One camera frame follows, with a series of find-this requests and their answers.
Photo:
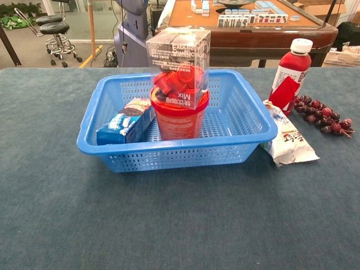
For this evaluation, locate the red cup with orange lid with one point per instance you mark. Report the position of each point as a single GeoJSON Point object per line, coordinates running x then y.
{"type": "Point", "coordinates": [177, 123]}

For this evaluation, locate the cookie package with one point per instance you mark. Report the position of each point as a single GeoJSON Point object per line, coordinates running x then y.
{"type": "Point", "coordinates": [123, 126]}

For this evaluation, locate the clear box red contents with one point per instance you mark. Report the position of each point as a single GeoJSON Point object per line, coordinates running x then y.
{"type": "Point", "coordinates": [180, 50]}

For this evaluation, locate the blue perforated plastic basket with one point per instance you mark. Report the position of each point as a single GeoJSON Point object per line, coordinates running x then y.
{"type": "Point", "coordinates": [182, 157]}

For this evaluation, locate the white snack bag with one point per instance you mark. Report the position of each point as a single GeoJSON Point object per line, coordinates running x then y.
{"type": "Point", "coordinates": [289, 140]}

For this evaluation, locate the brown mahjong table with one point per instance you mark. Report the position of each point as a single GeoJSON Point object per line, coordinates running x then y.
{"type": "Point", "coordinates": [239, 36]}

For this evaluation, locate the mahjong tile row dark print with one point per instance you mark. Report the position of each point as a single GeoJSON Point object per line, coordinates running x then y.
{"type": "Point", "coordinates": [236, 21]}

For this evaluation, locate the stacked blue mahjong tiles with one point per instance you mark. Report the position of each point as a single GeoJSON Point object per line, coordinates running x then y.
{"type": "Point", "coordinates": [201, 7]}

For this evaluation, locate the red drink bottle white cap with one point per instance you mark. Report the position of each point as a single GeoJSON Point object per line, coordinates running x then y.
{"type": "Point", "coordinates": [292, 64]}

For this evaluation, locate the short blue mahjong tile row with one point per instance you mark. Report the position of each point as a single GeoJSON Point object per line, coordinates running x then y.
{"type": "Point", "coordinates": [237, 11]}

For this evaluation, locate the wooden pole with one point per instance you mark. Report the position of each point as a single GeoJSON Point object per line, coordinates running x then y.
{"type": "Point", "coordinates": [92, 28]}

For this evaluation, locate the black round dish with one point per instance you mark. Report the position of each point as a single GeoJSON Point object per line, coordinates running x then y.
{"type": "Point", "coordinates": [234, 2]}

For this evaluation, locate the dark red grape bunch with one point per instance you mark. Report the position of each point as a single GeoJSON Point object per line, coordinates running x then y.
{"type": "Point", "coordinates": [323, 115]}

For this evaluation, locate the mahjong tile row red print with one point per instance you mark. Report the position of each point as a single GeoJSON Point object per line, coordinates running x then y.
{"type": "Point", "coordinates": [271, 19]}

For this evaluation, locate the long blue mahjong tile row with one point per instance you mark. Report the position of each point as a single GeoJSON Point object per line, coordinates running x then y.
{"type": "Point", "coordinates": [268, 6]}

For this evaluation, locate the single blue mahjong tile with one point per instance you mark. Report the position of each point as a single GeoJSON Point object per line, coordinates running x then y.
{"type": "Point", "coordinates": [294, 18]}

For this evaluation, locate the black round stool chrome base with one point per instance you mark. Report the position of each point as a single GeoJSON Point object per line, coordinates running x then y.
{"type": "Point", "coordinates": [48, 19]}
{"type": "Point", "coordinates": [54, 28]}

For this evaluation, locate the white plastic crate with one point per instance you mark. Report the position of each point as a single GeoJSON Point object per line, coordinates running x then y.
{"type": "Point", "coordinates": [341, 57]}

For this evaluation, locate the black slanted table leg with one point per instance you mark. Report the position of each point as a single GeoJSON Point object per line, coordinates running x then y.
{"type": "Point", "coordinates": [9, 46]}

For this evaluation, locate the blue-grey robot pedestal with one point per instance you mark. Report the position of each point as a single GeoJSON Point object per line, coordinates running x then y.
{"type": "Point", "coordinates": [132, 36]}

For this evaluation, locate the chrome tube frame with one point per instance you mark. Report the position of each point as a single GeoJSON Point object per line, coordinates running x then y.
{"type": "Point", "coordinates": [26, 21]}

